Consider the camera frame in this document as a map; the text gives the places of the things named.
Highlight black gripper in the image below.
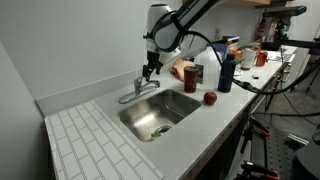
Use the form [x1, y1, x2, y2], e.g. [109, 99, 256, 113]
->
[142, 49, 165, 83]

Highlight chrome faucet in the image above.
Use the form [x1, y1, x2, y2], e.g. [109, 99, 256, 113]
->
[117, 75, 161, 105]

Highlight peach cloth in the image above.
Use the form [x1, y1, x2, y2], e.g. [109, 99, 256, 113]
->
[171, 58, 196, 82]

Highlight stainless steel sink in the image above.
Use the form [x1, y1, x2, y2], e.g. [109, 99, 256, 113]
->
[117, 88, 202, 143]

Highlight dark red tumbler with lid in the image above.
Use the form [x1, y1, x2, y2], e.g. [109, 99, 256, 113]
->
[183, 65, 201, 94]

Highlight translucent plastic gallon jug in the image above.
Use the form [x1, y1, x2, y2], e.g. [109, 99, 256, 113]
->
[193, 46, 223, 91]

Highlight green item in sink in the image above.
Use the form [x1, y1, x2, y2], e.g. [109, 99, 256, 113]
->
[145, 129, 163, 143]

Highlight red apple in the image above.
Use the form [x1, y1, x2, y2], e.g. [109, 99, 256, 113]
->
[203, 90, 219, 107]

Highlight blue box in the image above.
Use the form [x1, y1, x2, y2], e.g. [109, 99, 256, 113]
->
[213, 42, 232, 62]

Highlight dark blue bottle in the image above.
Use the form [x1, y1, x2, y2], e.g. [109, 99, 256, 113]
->
[217, 52, 238, 94]

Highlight orange container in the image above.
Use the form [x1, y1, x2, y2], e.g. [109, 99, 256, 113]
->
[231, 48, 245, 65]

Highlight white brick pattern mat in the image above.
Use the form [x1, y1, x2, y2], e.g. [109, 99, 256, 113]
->
[43, 100, 165, 180]

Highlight white cup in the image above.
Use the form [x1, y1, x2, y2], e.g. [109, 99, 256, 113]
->
[240, 47, 258, 71]

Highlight red mug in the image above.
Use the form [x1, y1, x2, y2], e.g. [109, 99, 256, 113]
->
[254, 49, 270, 68]

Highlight orange black clamp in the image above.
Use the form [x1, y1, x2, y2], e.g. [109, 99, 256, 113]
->
[238, 160, 282, 180]
[247, 115, 273, 138]

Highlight black perforated workbench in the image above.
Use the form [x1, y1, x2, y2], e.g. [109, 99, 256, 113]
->
[250, 125, 320, 180]

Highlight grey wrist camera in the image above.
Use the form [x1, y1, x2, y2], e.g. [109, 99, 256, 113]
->
[159, 46, 183, 66]

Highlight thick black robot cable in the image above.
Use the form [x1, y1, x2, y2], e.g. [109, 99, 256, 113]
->
[173, 29, 320, 96]

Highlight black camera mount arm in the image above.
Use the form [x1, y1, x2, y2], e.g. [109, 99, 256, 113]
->
[261, 39, 320, 54]

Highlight black stereo camera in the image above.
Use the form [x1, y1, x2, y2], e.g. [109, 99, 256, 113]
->
[261, 4, 308, 19]

